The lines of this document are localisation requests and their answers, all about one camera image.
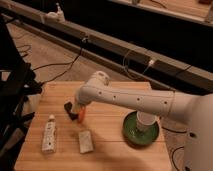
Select white cable with plug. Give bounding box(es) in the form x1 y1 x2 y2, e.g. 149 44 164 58
121 48 156 81

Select white ceramic cup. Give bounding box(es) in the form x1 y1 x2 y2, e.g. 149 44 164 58
136 111 156 132

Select grey metal rail beam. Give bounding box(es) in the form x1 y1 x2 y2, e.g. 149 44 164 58
0 0 213 94

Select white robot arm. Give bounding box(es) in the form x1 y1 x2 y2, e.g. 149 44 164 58
71 71 213 171

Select black eraser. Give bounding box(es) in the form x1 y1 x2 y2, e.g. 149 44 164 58
64 102 78 120

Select orange marker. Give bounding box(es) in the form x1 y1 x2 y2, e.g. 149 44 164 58
78 106 86 123

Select black floor cable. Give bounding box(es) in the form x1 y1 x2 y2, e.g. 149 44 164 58
16 37 88 84

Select black cables by robot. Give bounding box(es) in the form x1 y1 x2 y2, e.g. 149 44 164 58
161 124 188 171

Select white tube with cap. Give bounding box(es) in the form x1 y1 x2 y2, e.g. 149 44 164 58
42 115 56 153

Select green ceramic saucer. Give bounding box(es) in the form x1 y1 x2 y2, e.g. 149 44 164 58
122 111 159 146

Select black tripod stand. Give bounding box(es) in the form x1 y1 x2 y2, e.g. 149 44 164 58
0 13 42 171

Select white rectangular packet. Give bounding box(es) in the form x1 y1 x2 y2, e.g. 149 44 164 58
78 130 94 154

